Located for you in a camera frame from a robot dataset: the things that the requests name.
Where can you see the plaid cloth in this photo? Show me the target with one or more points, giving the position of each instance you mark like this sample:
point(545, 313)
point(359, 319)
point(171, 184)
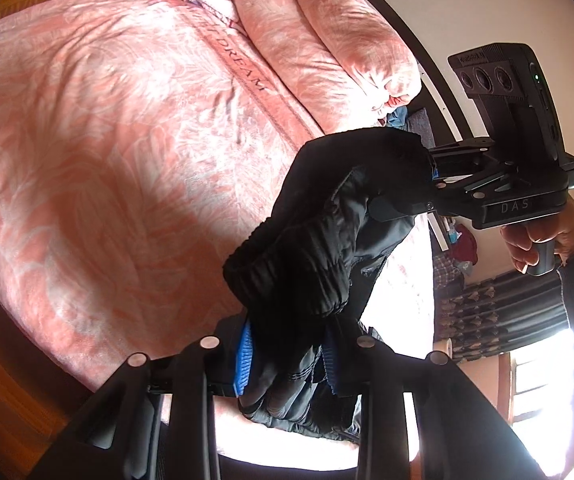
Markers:
point(444, 275)

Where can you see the pink pillow back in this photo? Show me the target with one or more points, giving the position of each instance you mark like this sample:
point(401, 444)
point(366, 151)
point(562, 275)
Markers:
point(327, 35)

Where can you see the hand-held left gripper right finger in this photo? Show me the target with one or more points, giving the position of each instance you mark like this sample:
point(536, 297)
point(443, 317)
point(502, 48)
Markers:
point(329, 367)

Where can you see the dark nightstand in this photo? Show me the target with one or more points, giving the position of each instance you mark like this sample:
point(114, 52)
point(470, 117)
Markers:
point(438, 234)

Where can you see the window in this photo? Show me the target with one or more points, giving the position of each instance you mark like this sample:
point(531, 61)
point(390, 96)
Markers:
point(542, 380)

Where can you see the dark wooden headboard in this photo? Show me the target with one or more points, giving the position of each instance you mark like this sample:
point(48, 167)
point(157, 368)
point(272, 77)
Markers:
point(434, 85)

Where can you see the black puffer jacket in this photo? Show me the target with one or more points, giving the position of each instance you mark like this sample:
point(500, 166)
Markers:
point(307, 240)

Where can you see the person's right hand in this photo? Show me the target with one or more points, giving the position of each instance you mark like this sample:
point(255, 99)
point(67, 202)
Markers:
point(522, 240)

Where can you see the blue garment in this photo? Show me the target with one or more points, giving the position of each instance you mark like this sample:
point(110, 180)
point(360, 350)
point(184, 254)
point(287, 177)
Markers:
point(397, 119)

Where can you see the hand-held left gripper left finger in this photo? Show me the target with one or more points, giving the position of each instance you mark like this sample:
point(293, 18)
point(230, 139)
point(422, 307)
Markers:
point(243, 360)

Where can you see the white waste bin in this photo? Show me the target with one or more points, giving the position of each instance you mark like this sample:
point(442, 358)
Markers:
point(443, 346)

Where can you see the dark red garment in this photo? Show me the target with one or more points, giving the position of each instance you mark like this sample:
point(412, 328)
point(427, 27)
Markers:
point(466, 245)

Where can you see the bed with pink sheet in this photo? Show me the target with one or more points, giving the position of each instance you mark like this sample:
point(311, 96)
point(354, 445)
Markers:
point(92, 160)

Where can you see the dark patterned curtain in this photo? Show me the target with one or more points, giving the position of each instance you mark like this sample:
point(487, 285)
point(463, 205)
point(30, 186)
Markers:
point(492, 310)

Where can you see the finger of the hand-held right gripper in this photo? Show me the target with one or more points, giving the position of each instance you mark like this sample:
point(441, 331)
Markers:
point(417, 205)
point(459, 152)

